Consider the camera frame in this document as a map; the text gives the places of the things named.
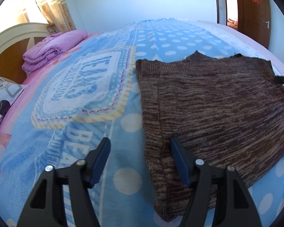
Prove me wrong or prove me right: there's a cream and wood headboard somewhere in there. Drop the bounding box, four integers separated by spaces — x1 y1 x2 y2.
0 23 50 84

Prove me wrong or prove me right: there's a blue polka dot blanket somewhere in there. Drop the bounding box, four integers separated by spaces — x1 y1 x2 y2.
0 19 284 226

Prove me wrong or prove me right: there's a brown wooden door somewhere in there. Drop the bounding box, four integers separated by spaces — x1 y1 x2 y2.
237 0 271 48

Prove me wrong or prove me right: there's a beige patterned curtain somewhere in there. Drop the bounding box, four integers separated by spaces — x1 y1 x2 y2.
16 0 77 35

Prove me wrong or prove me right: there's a brown knitted sun-pattern sweater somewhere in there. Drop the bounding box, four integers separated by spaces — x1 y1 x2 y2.
136 52 284 222

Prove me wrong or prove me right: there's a white patterned pillow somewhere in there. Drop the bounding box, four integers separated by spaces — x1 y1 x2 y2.
0 77 27 122

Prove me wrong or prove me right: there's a pink patterned bed sheet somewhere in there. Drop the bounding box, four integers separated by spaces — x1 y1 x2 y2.
198 19 284 76

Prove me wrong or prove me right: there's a folded purple quilt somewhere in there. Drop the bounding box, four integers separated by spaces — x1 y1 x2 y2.
22 30 88 75

